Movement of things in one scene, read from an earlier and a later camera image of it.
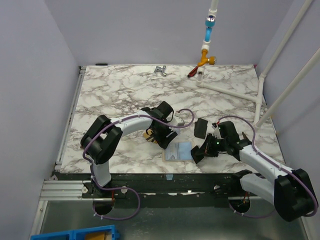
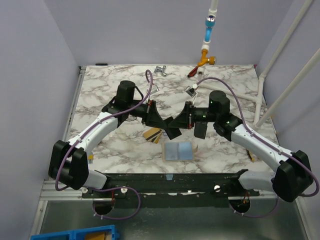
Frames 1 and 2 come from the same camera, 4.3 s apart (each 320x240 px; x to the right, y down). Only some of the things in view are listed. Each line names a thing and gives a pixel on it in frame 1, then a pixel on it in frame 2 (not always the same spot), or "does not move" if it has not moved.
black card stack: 200,128 does not move
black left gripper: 163,141 → 154,119
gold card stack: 147,135 does not move
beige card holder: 178,151 does not move
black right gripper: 208,141 → 188,115
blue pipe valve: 210,22 does not move
